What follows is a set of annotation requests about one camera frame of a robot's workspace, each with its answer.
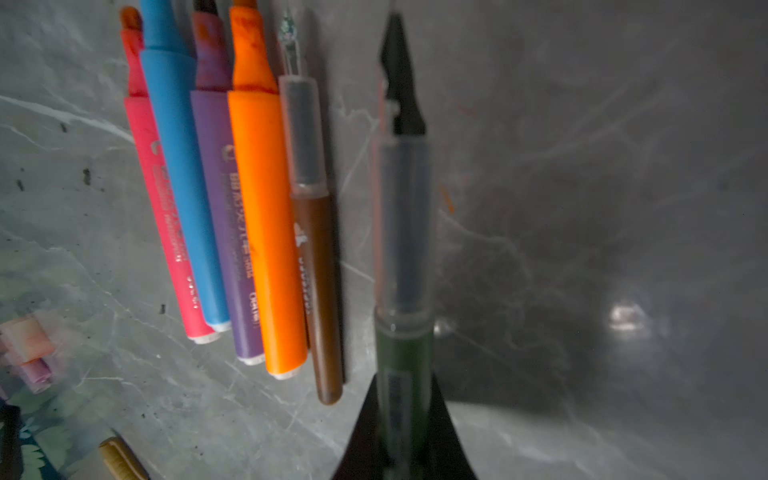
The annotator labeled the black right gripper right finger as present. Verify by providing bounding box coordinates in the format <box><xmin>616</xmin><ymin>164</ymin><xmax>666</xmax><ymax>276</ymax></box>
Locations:
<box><xmin>429</xmin><ymin>375</ymin><xmax>477</xmax><ymax>480</ymax></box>

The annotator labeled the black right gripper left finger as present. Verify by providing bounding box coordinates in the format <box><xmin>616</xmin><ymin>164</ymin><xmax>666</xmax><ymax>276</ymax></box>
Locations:
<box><xmin>331</xmin><ymin>375</ymin><xmax>383</xmax><ymax>480</ymax></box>

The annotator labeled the pink cap green pen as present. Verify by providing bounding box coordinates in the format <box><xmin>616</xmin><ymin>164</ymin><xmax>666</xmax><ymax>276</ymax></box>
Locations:
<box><xmin>372</xmin><ymin>9</ymin><xmax>436</xmax><ymax>479</ymax></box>

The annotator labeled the pink highlighter marker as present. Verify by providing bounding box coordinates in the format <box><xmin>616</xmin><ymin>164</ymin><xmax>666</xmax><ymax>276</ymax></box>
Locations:
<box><xmin>120</xmin><ymin>6</ymin><xmax>220</xmax><ymax>345</ymax></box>

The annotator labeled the orange marker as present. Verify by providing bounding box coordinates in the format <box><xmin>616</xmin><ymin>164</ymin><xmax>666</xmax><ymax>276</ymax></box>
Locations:
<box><xmin>228</xmin><ymin>1</ymin><xmax>308</xmax><ymax>380</ymax></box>

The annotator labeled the brown pen clear grip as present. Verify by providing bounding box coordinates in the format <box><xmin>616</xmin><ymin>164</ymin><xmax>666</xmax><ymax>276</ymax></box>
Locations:
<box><xmin>278</xmin><ymin>10</ymin><xmax>344</xmax><ymax>405</ymax></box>

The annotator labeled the purple marker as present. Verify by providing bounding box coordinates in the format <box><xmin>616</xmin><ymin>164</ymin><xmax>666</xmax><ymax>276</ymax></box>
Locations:
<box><xmin>191</xmin><ymin>1</ymin><xmax>265</xmax><ymax>366</ymax></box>

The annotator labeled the blue marker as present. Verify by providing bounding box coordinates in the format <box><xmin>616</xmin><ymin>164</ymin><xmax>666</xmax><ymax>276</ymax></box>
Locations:
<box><xmin>140</xmin><ymin>0</ymin><xmax>231</xmax><ymax>332</ymax></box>

